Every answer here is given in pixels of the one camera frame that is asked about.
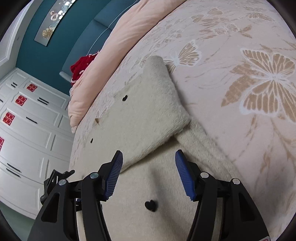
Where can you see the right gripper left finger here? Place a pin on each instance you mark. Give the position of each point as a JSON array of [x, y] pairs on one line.
[[57, 218]]

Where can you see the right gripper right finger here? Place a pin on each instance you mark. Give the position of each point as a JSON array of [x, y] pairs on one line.
[[241, 220]]

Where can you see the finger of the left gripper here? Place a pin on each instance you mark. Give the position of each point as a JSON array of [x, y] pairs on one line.
[[51, 182]]

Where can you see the cream knit sweater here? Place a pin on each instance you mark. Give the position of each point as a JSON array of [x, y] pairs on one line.
[[148, 124]]

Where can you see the white wardrobe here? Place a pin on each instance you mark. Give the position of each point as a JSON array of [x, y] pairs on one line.
[[36, 139]]

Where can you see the red garment on bed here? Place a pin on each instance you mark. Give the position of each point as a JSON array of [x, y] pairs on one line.
[[79, 67]]

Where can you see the pink butterfly bedspread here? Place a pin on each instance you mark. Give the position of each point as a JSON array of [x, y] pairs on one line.
[[233, 66]]

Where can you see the blue upholstered headboard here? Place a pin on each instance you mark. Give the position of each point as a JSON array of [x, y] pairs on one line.
[[96, 33]]

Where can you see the pink folded duvet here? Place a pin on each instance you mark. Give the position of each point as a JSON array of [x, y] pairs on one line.
[[129, 29]]

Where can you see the silver floral wall art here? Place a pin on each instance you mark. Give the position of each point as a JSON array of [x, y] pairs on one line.
[[52, 20]]

